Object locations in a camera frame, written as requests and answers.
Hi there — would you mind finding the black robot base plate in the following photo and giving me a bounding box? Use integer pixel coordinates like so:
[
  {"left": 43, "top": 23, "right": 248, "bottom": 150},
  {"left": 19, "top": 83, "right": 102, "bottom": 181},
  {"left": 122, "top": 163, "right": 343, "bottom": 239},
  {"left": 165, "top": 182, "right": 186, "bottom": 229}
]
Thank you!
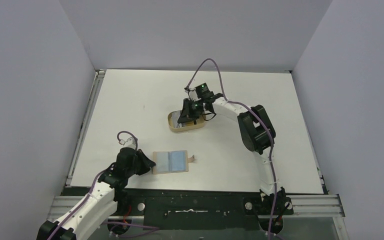
[{"left": 61, "top": 186, "right": 296, "bottom": 233}]

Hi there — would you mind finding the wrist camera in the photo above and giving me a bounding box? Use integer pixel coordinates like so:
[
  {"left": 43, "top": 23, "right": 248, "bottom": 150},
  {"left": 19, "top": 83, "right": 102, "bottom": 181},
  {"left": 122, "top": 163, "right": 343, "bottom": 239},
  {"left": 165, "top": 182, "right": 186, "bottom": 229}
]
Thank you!
[
  {"left": 118, "top": 137, "right": 137, "bottom": 149},
  {"left": 184, "top": 87, "right": 197, "bottom": 101}
]

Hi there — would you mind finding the aluminium front frame rail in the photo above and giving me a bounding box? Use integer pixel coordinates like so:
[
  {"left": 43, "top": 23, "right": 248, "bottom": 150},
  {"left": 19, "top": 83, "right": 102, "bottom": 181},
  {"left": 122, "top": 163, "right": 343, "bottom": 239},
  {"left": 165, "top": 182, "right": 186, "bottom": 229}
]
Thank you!
[{"left": 287, "top": 194, "right": 350, "bottom": 240}]

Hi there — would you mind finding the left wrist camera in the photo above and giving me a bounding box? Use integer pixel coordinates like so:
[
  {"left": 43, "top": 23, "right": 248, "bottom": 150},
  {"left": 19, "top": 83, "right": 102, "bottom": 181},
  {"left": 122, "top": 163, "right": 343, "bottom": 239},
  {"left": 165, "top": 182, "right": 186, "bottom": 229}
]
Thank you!
[{"left": 118, "top": 137, "right": 137, "bottom": 149}]

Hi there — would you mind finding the aluminium table edge rail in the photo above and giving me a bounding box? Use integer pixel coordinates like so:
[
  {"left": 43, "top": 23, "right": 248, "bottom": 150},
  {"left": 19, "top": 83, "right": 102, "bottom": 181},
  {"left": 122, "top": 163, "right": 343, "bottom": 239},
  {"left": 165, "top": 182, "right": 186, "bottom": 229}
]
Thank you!
[{"left": 65, "top": 69, "right": 107, "bottom": 187}]

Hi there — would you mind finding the beige oval tray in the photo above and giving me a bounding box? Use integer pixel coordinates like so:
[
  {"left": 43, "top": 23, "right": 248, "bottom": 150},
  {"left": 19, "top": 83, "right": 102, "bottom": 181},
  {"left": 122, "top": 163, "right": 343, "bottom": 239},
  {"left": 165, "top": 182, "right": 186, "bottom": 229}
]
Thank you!
[{"left": 167, "top": 111, "right": 206, "bottom": 133}]

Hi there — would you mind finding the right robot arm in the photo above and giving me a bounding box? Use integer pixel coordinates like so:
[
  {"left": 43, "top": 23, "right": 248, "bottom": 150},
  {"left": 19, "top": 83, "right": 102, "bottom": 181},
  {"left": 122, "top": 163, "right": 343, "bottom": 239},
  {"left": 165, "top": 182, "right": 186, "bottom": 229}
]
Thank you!
[{"left": 176, "top": 83, "right": 294, "bottom": 216}]

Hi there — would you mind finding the blue credit card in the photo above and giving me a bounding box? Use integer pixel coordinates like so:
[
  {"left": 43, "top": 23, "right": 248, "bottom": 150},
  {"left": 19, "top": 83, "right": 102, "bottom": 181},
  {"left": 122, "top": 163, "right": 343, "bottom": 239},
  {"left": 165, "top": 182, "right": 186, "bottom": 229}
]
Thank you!
[{"left": 169, "top": 150, "right": 187, "bottom": 172}]

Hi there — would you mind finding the light blue ID card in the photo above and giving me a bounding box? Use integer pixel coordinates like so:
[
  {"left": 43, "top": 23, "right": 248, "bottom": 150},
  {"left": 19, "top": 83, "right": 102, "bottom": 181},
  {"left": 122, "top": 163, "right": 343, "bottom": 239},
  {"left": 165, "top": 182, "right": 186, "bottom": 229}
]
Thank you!
[{"left": 171, "top": 111, "right": 181, "bottom": 123}]

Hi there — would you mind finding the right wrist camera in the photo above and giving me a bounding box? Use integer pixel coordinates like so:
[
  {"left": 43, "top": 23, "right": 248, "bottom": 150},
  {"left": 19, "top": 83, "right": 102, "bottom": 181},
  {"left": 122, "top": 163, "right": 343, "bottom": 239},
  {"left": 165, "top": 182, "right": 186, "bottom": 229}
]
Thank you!
[{"left": 184, "top": 87, "right": 197, "bottom": 101}]

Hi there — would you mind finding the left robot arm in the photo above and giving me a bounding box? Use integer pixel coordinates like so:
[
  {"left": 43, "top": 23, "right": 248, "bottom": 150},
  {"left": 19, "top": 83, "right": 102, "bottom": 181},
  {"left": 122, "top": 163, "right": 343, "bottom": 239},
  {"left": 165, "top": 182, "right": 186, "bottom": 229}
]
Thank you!
[{"left": 36, "top": 147, "right": 156, "bottom": 240}]

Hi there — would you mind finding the silver credit card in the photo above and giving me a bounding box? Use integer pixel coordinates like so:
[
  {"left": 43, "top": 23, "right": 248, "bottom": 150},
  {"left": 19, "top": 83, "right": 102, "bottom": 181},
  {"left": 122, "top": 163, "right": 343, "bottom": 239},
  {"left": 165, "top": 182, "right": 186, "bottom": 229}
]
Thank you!
[{"left": 155, "top": 152, "right": 170, "bottom": 174}]

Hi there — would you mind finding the gold card with black stripe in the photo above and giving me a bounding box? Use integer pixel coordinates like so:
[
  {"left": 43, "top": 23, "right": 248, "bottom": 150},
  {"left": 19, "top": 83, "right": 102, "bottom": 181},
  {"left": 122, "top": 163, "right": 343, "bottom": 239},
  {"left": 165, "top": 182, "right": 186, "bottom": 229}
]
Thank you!
[{"left": 182, "top": 119, "right": 205, "bottom": 128}]

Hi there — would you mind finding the beige leather card holder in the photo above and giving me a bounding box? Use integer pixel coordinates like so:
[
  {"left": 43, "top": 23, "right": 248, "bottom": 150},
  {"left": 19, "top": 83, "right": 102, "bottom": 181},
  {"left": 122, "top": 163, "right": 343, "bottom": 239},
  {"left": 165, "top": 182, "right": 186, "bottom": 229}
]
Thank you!
[{"left": 152, "top": 150, "right": 195, "bottom": 175}]

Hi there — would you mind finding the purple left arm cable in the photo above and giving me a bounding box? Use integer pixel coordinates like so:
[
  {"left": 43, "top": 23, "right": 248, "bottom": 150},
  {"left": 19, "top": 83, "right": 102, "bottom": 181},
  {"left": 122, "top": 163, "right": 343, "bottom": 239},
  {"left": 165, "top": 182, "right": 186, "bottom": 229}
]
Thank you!
[{"left": 46, "top": 131, "right": 161, "bottom": 240}]

